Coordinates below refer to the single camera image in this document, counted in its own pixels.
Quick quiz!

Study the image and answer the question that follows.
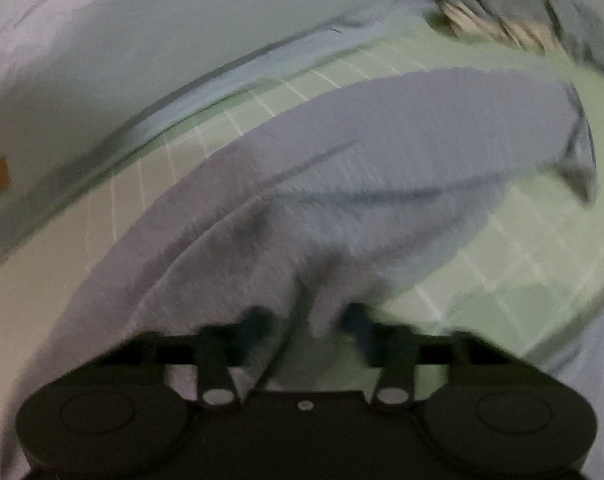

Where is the large grey garment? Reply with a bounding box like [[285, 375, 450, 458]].
[[0, 66, 600, 480]]

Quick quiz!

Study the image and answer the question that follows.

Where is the carrot print pale curtain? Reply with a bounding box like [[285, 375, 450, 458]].
[[0, 0, 435, 263]]

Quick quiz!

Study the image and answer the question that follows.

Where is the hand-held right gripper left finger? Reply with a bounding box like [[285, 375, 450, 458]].
[[94, 305, 277, 409]]

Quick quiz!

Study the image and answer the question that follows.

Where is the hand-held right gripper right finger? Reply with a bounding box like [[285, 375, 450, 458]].
[[342, 302, 520, 409]]

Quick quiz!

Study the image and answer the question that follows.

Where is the beige garment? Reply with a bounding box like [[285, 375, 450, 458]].
[[433, 0, 568, 55]]

